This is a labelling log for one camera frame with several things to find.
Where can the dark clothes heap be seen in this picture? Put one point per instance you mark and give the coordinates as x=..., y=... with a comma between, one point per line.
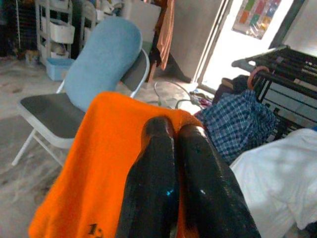
x=232, y=85

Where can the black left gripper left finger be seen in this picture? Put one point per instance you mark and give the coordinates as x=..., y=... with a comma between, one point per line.
x=153, y=178

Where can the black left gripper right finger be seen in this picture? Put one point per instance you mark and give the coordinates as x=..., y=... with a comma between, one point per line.
x=210, y=193

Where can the white drawer shelf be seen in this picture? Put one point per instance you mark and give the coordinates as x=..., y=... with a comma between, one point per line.
x=62, y=32

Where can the grey metal folding chair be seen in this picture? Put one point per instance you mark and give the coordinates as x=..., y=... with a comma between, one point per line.
x=49, y=111

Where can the colourful wall poster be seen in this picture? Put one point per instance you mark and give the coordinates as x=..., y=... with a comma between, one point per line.
x=255, y=17

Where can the light blue cushion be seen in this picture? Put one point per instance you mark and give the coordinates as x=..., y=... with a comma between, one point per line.
x=104, y=57

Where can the orange clothes hanger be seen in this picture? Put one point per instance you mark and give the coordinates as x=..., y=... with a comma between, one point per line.
x=250, y=78

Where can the white shirt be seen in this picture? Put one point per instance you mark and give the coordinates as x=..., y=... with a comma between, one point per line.
x=277, y=178

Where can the light blue plastic tub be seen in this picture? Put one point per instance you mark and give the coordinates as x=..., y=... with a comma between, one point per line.
x=58, y=70

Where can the orange shirt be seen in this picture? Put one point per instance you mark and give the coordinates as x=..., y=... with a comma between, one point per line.
x=99, y=161

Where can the brown hanging cloth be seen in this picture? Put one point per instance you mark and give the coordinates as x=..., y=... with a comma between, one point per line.
x=166, y=32

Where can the blue plaid shirt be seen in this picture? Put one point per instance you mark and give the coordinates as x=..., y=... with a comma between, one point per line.
x=235, y=124

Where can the black clothes drying rack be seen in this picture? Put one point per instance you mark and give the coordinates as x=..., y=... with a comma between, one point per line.
x=297, y=59

